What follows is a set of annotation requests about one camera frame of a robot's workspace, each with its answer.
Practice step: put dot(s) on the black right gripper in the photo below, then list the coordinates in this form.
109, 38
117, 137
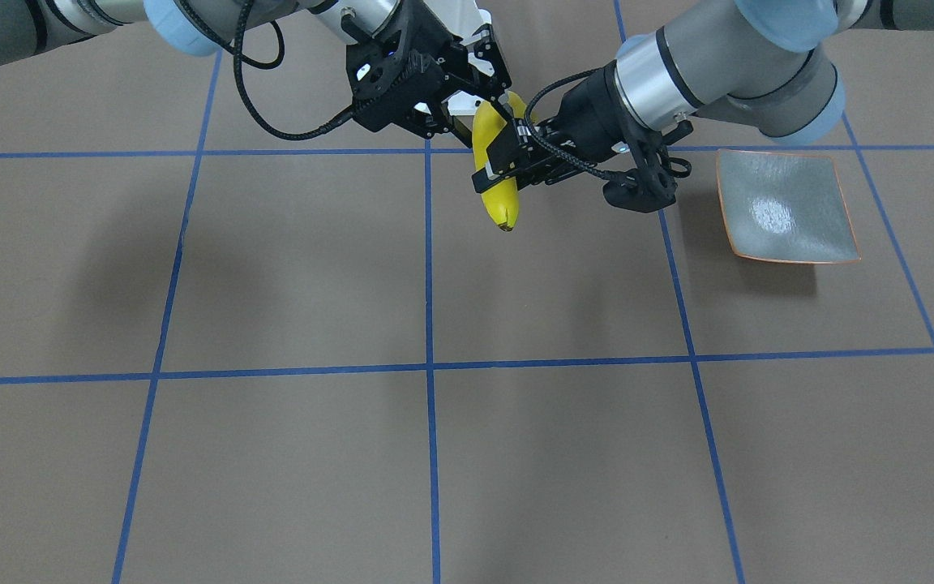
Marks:
444, 75

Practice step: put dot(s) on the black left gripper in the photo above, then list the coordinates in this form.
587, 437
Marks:
589, 103

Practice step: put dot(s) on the yellow banana carried to plate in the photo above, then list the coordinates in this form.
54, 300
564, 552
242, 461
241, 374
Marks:
496, 145

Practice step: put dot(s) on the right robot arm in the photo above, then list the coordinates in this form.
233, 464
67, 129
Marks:
248, 31

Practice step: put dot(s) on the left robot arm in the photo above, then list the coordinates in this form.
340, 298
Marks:
759, 64

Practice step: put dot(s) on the grey square plate orange rim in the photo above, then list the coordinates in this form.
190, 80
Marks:
784, 208

